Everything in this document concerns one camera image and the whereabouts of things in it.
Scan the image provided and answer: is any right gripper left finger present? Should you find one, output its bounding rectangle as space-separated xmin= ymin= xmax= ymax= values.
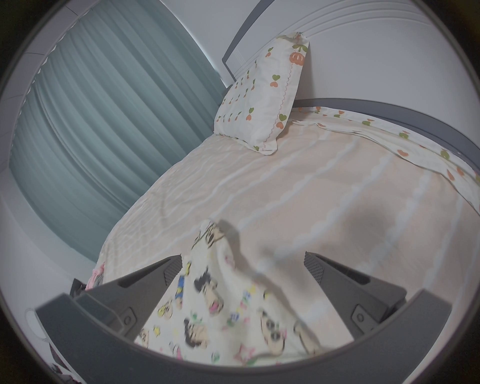
xmin=74 ymin=255 xmax=184 ymax=341

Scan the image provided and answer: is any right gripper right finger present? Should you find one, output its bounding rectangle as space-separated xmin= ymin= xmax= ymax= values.
xmin=304 ymin=251 xmax=408 ymax=341

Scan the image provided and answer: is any pink printed garment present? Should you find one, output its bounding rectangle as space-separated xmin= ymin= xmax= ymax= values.
xmin=85 ymin=260 xmax=107 ymax=292

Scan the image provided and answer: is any white printed pyjama top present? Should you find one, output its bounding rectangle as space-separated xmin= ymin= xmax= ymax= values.
xmin=134 ymin=219 xmax=324 ymax=367

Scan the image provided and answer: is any bed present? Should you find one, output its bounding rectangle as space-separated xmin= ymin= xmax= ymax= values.
xmin=94 ymin=0 xmax=480 ymax=356

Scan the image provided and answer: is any white printed quilt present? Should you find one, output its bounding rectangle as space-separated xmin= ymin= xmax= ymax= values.
xmin=290 ymin=106 xmax=480 ymax=217

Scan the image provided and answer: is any blue-green curtain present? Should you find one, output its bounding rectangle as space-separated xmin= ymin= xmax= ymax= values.
xmin=8 ymin=0 xmax=230 ymax=264

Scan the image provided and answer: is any white printed pillow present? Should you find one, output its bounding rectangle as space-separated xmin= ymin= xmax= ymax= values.
xmin=213 ymin=33 xmax=311 ymax=157

